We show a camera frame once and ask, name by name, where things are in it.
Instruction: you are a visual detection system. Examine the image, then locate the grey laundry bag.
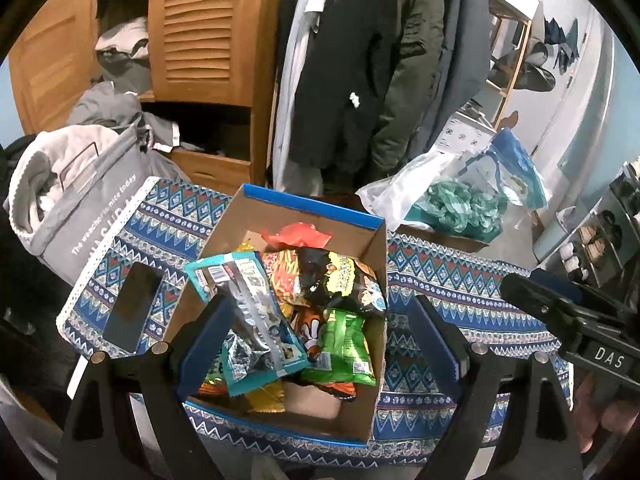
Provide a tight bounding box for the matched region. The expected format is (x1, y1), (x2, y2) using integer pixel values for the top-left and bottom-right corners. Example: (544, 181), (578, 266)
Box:
(2, 122), (151, 281)

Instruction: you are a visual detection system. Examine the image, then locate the blue cardboard box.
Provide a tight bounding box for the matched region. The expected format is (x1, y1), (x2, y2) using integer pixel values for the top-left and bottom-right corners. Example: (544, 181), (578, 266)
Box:
(162, 183), (388, 448)

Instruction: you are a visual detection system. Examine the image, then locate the blue patterned tablecloth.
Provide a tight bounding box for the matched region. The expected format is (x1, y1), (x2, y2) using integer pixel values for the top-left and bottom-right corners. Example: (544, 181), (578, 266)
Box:
(56, 177), (573, 453)

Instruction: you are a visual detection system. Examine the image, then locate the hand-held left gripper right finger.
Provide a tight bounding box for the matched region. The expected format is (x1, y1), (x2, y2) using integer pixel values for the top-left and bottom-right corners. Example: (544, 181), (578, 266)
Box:
(410, 294), (583, 480)

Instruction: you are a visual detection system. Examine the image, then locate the blue plastic bag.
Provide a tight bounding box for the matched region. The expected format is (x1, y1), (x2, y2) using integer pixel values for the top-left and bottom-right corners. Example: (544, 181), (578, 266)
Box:
(465, 127), (551, 211)

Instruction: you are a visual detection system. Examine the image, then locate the long yellow snack packet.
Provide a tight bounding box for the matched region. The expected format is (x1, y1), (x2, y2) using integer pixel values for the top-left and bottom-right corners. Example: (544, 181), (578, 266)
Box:
(235, 240), (287, 415)

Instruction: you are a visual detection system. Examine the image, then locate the wooden shelf rack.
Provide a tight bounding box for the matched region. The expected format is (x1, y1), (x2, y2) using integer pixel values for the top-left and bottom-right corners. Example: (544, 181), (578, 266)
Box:
(470, 0), (546, 131)

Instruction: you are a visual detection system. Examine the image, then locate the dark blue jacket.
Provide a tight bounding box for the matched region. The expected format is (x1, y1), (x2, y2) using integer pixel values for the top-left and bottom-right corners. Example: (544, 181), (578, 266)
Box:
(542, 17), (581, 73)

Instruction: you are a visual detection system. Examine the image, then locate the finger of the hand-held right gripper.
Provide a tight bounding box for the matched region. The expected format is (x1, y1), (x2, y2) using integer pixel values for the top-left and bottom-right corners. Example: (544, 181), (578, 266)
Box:
(531, 268), (588, 293)
(501, 274), (626, 333)

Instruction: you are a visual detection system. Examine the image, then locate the white shirt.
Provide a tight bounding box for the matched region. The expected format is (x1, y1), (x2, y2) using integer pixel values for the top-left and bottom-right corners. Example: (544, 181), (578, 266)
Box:
(272, 0), (326, 196)

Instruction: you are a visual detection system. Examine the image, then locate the grey-blue coat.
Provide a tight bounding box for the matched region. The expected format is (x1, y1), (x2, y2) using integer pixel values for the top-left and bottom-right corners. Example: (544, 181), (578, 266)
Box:
(410, 0), (493, 156)

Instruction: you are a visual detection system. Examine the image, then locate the teal snack packet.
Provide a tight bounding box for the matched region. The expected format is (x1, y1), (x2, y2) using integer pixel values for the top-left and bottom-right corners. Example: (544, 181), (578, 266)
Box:
(184, 251), (309, 397)

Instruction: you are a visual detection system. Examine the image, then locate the white plastic bag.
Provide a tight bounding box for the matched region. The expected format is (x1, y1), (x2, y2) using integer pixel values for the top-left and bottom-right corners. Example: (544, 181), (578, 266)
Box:
(355, 152), (458, 233)

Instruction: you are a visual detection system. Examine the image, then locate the black coat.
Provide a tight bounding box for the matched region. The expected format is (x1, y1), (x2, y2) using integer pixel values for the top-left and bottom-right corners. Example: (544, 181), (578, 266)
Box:
(295, 0), (406, 171)

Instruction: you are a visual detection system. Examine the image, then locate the dark grey bag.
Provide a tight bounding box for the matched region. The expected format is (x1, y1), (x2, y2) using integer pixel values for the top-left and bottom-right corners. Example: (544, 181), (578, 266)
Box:
(487, 42), (558, 93)

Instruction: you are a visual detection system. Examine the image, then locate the large orange chips packet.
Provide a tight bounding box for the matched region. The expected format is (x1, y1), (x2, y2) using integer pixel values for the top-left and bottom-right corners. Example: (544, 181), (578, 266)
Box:
(290, 307), (331, 363)

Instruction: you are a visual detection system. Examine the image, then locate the pile of grey clothes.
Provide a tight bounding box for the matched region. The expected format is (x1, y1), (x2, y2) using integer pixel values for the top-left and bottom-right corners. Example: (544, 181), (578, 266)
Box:
(65, 80), (196, 186)

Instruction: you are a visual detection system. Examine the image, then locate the louvered wooden wardrobe door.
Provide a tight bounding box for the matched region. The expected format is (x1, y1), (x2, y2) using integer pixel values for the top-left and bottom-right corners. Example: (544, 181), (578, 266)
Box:
(147, 0), (296, 108)
(7, 0), (101, 136)

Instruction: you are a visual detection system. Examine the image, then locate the shoe rack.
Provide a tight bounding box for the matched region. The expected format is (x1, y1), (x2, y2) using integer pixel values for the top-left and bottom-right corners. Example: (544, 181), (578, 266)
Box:
(532, 160), (640, 286)

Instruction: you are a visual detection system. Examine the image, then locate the red-orange snack packet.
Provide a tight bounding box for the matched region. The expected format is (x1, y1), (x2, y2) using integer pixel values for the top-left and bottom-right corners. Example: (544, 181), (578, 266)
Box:
(262, 222), (333, 251)

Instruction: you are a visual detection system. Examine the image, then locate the black smartphone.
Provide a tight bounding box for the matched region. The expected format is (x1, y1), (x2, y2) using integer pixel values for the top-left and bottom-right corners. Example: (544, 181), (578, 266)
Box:
(102, 264), (166, 353)

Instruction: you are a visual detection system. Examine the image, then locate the group of shoes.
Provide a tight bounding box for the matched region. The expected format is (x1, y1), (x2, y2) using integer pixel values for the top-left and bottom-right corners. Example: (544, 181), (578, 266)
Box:
(557, 210), (631, 281)

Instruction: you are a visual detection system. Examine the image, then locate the white door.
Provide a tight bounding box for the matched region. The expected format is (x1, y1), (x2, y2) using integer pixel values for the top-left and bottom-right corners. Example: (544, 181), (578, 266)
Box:
(500, 5), (616, 176)

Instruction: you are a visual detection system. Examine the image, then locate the white grey hoodie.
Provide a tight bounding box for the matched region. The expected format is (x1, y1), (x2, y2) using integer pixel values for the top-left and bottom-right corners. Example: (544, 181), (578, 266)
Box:
(5, 125), (126, 241)

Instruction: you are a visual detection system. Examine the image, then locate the green snack packet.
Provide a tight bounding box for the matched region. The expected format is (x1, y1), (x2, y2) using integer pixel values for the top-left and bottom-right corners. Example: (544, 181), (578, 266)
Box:
(301, 309), (377, 387)

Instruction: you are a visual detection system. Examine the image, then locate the wooden wardrobe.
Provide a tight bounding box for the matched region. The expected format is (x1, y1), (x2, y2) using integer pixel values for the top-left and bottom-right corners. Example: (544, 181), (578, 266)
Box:
(7, 0), (296, 188)

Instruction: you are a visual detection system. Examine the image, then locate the black cartoon snack packet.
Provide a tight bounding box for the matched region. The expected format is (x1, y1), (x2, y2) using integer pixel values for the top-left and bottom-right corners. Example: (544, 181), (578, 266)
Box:
(294, 247), (389, 317)

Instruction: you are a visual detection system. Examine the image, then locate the olive jacket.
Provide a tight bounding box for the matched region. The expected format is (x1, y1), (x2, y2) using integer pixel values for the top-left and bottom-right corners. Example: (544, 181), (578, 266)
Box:
(370, 0), (446, 181)

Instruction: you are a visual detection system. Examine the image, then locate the person's right hand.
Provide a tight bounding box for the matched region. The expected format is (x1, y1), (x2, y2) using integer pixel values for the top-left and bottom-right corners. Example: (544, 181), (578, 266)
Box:
(574, 376), (633, 453)

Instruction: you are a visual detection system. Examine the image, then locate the orange fries snack packet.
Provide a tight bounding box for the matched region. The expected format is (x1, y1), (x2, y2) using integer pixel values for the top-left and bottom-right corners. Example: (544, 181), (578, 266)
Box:
(261, 249), (303, 308)

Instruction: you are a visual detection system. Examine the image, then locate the orange packet with green label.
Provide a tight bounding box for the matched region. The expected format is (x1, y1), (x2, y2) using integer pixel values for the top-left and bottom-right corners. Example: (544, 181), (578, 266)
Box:
(200, 360), (230, 398)

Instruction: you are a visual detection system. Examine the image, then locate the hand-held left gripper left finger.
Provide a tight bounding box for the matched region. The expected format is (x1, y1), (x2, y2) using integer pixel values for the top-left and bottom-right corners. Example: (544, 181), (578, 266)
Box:
(57, 292), (236, 480)

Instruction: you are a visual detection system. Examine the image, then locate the grey folded garment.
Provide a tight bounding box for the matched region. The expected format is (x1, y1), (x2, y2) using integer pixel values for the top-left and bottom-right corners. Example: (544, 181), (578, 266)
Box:
(95, 15), (153, 96)

